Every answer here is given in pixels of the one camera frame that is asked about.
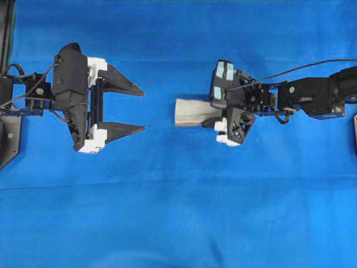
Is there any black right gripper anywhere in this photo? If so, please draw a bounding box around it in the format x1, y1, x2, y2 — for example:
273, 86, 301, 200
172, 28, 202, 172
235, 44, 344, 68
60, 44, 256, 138
201, 59, 255, 147

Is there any orange and white sponge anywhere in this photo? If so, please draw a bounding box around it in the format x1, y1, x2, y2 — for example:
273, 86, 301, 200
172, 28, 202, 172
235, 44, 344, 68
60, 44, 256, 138
174, 99, 221, 127

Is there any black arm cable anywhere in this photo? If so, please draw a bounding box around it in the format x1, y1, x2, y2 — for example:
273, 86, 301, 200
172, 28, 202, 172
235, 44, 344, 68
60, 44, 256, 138
0, 63, 61, 108
227, 58, 357, 92

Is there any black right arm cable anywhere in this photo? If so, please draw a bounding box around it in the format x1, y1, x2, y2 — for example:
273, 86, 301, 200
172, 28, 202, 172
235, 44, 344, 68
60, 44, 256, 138
227, 58, 357, 92

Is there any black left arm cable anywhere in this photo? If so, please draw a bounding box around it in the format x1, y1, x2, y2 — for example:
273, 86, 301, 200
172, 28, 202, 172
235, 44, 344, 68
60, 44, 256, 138
0, 63, 61, 108

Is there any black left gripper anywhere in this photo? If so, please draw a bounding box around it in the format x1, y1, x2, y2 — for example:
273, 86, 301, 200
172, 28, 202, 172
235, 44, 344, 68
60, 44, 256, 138
52, 43, 145, 154

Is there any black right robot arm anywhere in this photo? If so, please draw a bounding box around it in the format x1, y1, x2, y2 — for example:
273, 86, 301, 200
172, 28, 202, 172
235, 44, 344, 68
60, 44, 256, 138
202, 60, 356, 146

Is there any blue table cloth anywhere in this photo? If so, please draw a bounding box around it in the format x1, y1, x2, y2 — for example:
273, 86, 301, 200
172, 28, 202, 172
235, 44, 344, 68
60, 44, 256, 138
1, 1, 356, 267

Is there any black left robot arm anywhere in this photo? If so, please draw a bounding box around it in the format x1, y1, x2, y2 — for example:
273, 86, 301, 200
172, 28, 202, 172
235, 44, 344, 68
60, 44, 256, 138
1, 43, 145, 154

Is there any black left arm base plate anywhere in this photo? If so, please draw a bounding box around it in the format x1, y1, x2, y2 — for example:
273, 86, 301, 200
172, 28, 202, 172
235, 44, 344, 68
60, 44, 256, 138
1, 116, 22, 170

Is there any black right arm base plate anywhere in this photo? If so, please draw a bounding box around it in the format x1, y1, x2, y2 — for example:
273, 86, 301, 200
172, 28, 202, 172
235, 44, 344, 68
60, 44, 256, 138
353, 114, 357, 153

